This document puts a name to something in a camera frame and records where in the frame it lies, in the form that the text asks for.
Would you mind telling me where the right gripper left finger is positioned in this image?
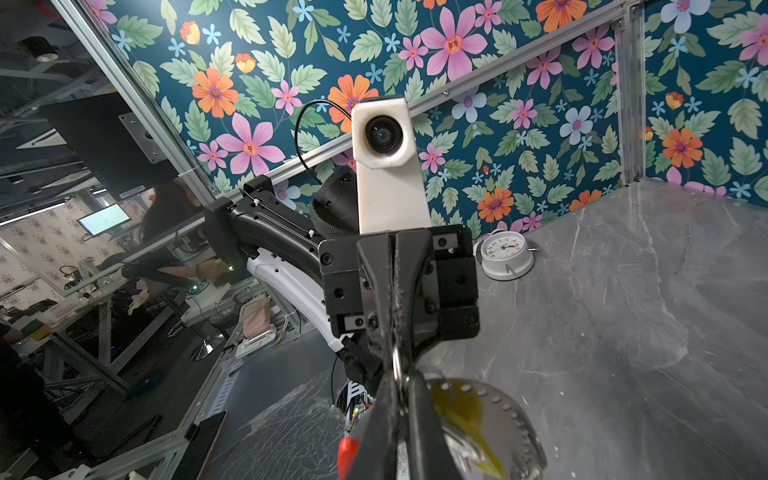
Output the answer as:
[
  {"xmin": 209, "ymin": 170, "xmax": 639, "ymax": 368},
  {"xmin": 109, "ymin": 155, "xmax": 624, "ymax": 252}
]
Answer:
[{"xmin": 347, "ymin": 375, "xmax": 399, "ymax": 480}]

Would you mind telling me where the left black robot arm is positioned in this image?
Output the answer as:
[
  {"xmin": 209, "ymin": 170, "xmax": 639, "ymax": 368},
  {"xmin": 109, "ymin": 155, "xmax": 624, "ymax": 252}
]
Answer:
[{"xmin": 205, "ymin": 167, "xmax": 480, "ymax": 387}]

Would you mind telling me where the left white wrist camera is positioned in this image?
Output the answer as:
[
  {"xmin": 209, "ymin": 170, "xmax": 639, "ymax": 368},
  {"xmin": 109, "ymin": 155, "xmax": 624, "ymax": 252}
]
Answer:
[{"xmin": 351, "ymin": 96, "xmax": 431, "ymax": 235}]

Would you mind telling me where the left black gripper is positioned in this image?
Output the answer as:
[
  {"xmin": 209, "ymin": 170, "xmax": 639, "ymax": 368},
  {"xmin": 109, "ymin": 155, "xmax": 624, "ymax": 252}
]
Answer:
[{"xmin": 319, "ymin": 225, "xmax": 480, "ymax": 383}]

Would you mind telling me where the metal keyring disc red grip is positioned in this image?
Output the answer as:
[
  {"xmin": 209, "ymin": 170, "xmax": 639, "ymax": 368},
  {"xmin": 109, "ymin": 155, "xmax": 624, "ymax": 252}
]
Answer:
[{"xmin": 337, "ymin": 378, "xmax": 548, "ymax": 479}]

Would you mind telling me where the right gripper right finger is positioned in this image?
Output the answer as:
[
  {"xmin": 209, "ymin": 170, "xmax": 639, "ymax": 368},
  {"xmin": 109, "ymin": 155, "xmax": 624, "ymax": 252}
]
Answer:
[{"xmin": 407, "ymin": 371, "xmax": 462, "ymax": 480}]

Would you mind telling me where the white alarm clock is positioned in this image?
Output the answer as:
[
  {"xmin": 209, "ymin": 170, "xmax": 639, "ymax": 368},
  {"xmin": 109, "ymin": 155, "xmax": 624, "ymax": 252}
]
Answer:
[{"xmin": 477, "ymin": 231, "xmax": 535, "ymax": 281}]

